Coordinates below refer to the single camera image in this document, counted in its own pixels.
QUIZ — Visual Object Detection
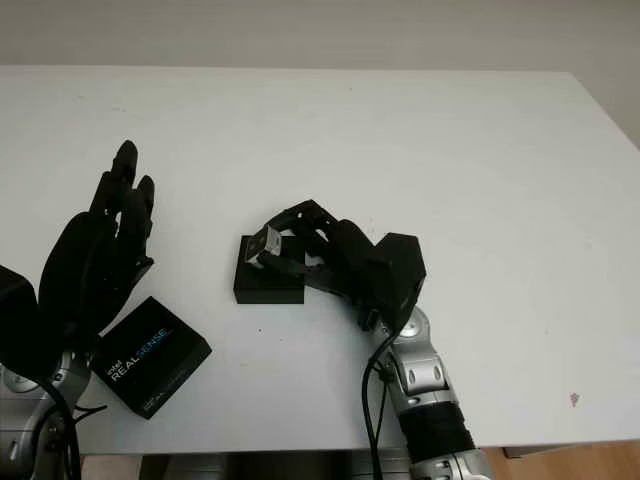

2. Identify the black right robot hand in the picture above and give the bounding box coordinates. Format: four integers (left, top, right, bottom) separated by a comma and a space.
254, 198, 389, 329

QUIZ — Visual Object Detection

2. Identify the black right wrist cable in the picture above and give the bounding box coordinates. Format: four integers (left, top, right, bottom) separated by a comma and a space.
360, 324, 401, 480

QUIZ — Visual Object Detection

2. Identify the black RealSense box lid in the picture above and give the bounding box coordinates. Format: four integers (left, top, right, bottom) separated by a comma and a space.
89, 295, 213, 420

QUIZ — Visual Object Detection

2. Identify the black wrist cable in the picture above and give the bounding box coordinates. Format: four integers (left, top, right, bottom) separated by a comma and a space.
34, 379, 109, 480
360, 324, 401, 480

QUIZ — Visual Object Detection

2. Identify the grey robot torso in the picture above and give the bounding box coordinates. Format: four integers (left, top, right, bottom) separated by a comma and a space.
142, 439, 411, 480

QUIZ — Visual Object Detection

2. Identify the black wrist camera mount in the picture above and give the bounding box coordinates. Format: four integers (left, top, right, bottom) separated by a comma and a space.
0, 264, 41, 381
367, 232, 429, 341

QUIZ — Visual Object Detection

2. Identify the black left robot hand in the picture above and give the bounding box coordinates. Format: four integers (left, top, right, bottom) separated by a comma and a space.
37, 139, 156, 351

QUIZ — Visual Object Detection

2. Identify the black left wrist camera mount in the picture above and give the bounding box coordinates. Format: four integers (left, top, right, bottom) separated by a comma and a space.
0, 264, 41, 381

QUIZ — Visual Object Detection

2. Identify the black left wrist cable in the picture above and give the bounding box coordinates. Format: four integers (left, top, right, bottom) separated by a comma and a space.
34, 379, 109, 480

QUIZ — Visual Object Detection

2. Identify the black camera box with foam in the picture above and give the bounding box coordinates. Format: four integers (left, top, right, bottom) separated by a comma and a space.
232, 234, 307, 306

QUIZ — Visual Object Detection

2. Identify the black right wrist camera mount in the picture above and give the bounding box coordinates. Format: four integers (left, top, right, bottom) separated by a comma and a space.
367, 232, 429, 341

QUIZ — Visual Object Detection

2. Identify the small silver depth camera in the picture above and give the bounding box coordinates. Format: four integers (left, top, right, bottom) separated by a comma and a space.
247, 224, 282, 269

